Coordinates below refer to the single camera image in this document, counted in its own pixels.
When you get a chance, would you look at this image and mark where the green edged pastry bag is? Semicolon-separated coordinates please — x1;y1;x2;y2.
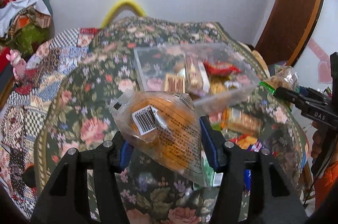
259;64;300;94

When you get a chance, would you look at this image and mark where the red instant noodle packet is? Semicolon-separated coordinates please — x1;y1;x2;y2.
203;61;242;76

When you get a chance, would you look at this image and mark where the round biscuit roll pack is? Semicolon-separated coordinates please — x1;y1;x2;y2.
185;54;210;96

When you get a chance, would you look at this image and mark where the clear orange bread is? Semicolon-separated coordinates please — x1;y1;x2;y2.
109;90;210;187

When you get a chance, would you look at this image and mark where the person's right hand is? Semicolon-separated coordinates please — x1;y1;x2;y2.
311;121;327;163

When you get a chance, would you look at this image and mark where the clear plastic storage box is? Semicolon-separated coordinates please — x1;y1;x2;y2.
134;42;260;115

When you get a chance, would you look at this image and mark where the brown wooden door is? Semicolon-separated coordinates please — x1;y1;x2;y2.
256;0;324;66

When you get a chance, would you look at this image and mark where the patchwork checkered quilt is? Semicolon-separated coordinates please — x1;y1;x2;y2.
1;28;97;219

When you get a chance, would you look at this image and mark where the floral green bedspread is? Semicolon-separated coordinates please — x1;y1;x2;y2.
30;17;307;223

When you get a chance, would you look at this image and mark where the pink plush toy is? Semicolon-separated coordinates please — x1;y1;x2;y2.
6;49;27;81

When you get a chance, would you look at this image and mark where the yellow curved foam tube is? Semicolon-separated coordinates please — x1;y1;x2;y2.
100;0;146;29

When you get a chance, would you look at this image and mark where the pile of clothes on chair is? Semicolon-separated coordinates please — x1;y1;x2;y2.
1;0;54;58

